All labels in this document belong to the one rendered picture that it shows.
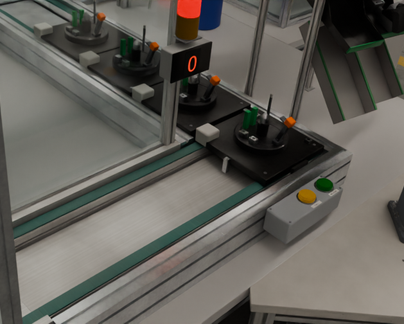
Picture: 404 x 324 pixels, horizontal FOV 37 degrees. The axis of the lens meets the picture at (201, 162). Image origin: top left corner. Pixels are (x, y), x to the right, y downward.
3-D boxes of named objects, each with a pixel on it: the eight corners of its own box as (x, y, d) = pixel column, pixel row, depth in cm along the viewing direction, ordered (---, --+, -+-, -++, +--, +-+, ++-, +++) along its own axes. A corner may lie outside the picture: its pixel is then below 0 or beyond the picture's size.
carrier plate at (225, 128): (323, 152, 157) (324, 145, 155) (264, 186, 142) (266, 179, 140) (254, 112, 169) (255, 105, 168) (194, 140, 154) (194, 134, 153)
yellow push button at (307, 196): (317, 201, 139) (319, 195, 138) (307, 208, 136) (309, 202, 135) (304, 193, 141) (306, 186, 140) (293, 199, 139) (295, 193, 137)
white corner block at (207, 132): (218, 143, 155) (220, 130, 152) (206, 148, 152) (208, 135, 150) (205, 134, 157) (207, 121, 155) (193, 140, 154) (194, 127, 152)
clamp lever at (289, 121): (282, 141, 150) (297, 121, 145) (278, 143, 149) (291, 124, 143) (273, 130, 151) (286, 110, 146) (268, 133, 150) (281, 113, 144)
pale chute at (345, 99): (365, 114, 168) (377, 109, 164) (333, 125, 161) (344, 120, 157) (332, 20, 169) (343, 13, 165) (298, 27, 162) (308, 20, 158)
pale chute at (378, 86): (392, 98, 177) (404, 94, 174) (362, 108, 171) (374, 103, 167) (360, 9, 178) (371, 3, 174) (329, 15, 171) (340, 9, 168)
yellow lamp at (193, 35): (202, 36, 132) (204, 15, 129) (185, 42, 129) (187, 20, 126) (186, 28, 135) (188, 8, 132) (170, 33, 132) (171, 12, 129)
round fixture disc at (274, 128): (298, 143, 155) (299, 137, 154) (263, 162, 146) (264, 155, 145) (257, 119, 162) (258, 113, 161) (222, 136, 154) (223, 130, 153)
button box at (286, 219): (338, 207, 146) (344, 188, 143) (285, 245, 133) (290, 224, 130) (315, 193, 150) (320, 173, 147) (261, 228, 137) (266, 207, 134)
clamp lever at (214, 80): (210, 98, 164) (221, 80, 158) (205, 100, 162) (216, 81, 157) (202, 89, 165) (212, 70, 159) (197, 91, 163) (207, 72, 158)
